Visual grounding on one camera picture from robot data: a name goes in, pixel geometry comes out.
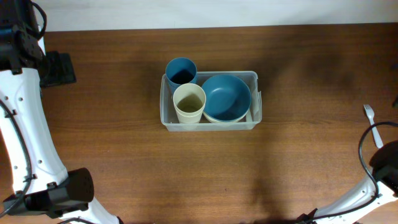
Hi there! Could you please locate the blue cup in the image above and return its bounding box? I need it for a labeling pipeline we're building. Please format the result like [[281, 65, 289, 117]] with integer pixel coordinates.
[[165, 57, 198, 85], [165, 57, 198, 96]]

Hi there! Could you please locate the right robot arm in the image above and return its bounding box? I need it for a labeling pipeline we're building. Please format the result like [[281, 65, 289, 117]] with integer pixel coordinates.
[[296, 105, 397, 224]]

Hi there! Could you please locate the blue bowl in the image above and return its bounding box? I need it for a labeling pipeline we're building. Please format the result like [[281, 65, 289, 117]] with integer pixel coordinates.
[[201, 74, 252, 116]]

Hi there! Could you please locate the blue cup front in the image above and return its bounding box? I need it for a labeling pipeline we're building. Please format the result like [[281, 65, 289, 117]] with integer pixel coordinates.
[[165, 57, 198, 85]]

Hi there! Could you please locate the clear plastic container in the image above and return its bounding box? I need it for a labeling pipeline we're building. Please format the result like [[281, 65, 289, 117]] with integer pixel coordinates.
[[160, 71, 262, 132]]

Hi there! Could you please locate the cream bowl front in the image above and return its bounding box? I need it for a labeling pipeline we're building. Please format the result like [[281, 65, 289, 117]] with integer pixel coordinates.
[[203, 113, 245, 123]]

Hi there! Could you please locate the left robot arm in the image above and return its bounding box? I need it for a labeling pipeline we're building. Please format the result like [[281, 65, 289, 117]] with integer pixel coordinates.
[[1, 0, 121, 223]]

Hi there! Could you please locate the white plastic fork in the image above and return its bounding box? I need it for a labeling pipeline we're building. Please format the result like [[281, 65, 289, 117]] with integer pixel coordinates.
[[363, 105, 384, 149]]

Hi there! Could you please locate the cream cup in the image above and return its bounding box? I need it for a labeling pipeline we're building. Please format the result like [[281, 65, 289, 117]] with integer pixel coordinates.
[[176, 109, 203, 124], [172, 83, 206, 123]]

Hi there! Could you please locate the blue cup back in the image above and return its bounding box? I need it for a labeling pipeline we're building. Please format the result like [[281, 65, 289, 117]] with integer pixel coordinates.
[[165, 57, 198, 96]]

